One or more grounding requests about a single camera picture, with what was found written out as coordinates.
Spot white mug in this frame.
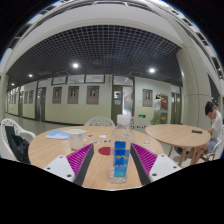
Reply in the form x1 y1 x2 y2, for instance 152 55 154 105
67 128 88 150

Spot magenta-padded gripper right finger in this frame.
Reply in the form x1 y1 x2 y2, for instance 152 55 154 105
129 143 183 187

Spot person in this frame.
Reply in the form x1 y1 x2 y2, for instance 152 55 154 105
191 100 224 164
149 94 167 126

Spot light blue paper booklet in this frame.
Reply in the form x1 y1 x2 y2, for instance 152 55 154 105
45 129 70 140

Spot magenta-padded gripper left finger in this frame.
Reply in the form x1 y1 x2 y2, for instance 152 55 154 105
43 143 95 187

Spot white lattice plastic chair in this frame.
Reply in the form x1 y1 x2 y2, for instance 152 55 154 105
129 116 152 130
0 118 37 163
83 115 116 128

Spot black bag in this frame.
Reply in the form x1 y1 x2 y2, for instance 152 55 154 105
4 125 31 164

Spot framed wall posters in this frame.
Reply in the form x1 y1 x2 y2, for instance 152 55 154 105
8 85 154 108

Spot clear blue-labelled water bottle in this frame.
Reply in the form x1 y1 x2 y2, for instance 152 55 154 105
109 114 135 184

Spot round ceiling lights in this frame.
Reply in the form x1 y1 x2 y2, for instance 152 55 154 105
9 61 157 88

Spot round wooden side table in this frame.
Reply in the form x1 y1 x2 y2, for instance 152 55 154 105
145 123 212 168

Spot flat round red coaster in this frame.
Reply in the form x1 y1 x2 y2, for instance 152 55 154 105
98 146 112 156

